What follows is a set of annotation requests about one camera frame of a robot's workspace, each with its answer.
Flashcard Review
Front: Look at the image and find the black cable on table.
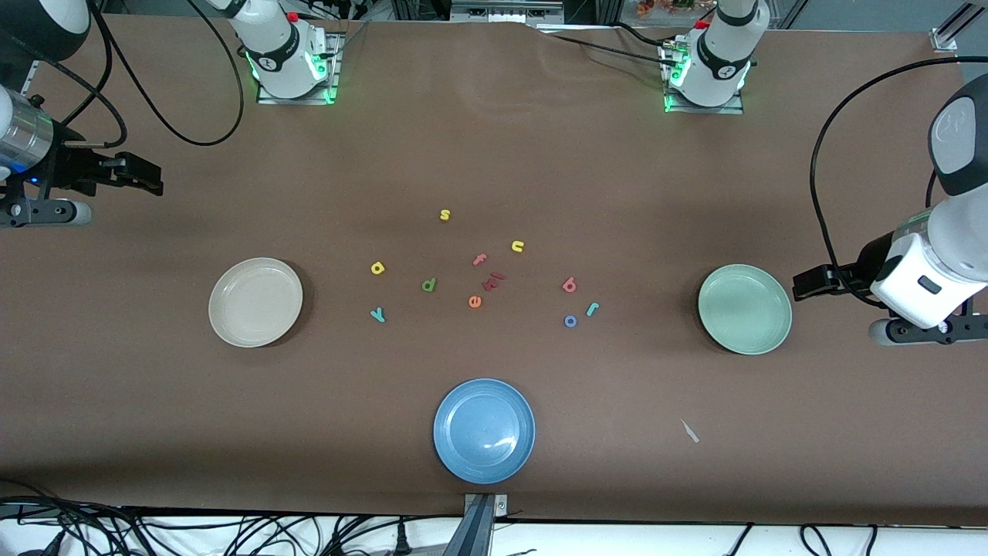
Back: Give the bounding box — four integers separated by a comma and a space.
540, 22, 674, 67

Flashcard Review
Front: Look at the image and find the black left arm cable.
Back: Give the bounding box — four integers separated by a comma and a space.
809, 56, 988, 306

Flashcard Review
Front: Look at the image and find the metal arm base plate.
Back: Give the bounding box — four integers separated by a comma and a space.
256, 31, 341, 106
662, 39, 746, 116

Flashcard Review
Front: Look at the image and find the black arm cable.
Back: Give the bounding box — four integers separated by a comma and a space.
809, 56, 988, 306
31, 0, 245, 150

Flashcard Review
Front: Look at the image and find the green plate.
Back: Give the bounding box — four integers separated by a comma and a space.
697, 264, 793, 356

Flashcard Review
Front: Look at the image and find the orange flower decoration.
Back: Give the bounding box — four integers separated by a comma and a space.
637, 0, 699, 18

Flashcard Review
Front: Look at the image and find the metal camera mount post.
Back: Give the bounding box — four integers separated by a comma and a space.
444, 493, 509, 556

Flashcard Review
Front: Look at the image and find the beige plate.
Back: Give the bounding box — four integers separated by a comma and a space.
208, 257, 304, 349

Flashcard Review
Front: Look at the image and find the grey metal box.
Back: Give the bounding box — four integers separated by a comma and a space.
450, 0, 566, 22

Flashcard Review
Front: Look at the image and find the brown paper table cover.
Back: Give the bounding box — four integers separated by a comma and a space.
0, 14, 988, 527

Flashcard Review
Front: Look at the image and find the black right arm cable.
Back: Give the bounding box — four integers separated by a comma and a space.
31, 0, 245, 150

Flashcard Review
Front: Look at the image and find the blue plate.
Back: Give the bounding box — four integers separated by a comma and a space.
432, 378, 536, 486

